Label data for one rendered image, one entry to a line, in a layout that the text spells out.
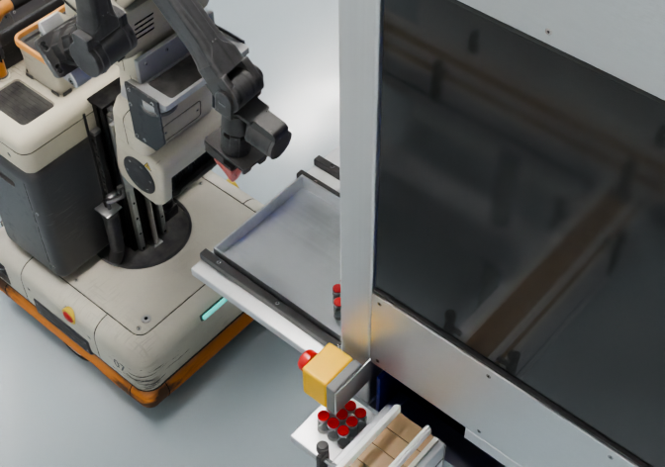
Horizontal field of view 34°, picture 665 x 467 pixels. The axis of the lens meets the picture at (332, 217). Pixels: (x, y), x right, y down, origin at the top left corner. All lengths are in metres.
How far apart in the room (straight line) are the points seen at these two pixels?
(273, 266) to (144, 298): 0.81
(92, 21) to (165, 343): 1.07
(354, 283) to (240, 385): 1.37
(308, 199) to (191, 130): 0.41
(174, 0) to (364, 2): 0.55
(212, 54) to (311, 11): 2.39
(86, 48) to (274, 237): 0.52
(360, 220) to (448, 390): 0.32
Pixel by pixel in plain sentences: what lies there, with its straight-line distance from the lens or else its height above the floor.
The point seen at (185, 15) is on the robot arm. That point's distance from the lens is 1.78.
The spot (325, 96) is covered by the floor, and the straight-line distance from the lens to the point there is 3.79.
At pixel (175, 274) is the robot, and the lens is 2.92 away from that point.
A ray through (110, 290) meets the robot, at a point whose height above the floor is 0.28.
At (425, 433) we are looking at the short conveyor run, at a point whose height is 0.97.
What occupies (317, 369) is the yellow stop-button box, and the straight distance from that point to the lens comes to 1.80.
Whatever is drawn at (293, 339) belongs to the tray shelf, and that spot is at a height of 0.88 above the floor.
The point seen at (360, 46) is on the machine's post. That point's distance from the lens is 1.35.
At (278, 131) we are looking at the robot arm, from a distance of 1.82.
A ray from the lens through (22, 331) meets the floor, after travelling 3.25.
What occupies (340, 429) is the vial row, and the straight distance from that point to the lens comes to 1.86.
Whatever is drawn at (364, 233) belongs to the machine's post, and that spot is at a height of 1.33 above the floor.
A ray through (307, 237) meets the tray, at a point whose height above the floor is 0.88.
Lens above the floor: 2.53
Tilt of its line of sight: 48 degrees down
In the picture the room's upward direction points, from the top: 1 degrees counter-clockwise
